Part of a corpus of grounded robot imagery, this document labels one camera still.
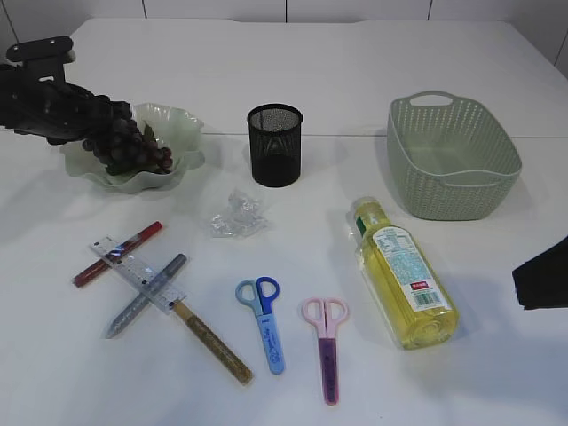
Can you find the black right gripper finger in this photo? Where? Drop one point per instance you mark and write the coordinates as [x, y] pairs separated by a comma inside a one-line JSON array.
[[541, 283]]

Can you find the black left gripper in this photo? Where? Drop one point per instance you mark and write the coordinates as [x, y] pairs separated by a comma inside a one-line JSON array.
[[37, 100]]

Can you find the artificial purple grape bunch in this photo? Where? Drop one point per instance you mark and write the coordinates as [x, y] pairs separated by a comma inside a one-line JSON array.
[[122, 148]]

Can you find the yellow tea bottle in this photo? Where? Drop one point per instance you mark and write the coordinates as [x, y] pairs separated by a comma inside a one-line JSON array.
[[415, 305]]

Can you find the clear plastic sheet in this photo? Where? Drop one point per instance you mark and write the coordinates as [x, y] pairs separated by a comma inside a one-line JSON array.
[[242, 217]]

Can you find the green wavy glass plate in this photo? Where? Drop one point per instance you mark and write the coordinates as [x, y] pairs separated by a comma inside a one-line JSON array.
[[174, 128]]

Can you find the green plastic basket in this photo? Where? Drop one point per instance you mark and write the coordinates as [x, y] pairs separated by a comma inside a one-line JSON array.
[[451, 162]]

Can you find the red glitter pen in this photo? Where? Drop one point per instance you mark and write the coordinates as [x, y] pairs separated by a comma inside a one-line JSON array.
[[94, 270]]

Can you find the silver glitter pen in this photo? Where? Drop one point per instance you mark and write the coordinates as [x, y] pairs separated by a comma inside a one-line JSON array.
[[133, 306]]

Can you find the clear plastic ruler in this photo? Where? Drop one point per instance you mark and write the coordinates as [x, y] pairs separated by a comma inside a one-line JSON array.
[[136, 272]]

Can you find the black mesh pen holder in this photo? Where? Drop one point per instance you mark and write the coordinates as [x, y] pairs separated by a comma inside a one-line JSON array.
[[275, 144]]

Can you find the gold glitter pen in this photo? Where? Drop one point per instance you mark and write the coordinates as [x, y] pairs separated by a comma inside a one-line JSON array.
[[239, 370]]

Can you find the pink sheathed scissors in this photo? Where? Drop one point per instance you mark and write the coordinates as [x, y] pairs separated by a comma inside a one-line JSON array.
[[326, 315]]

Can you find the blue sheathed scissors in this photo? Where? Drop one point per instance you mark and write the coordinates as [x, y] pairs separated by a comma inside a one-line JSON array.
[[259, 295]]

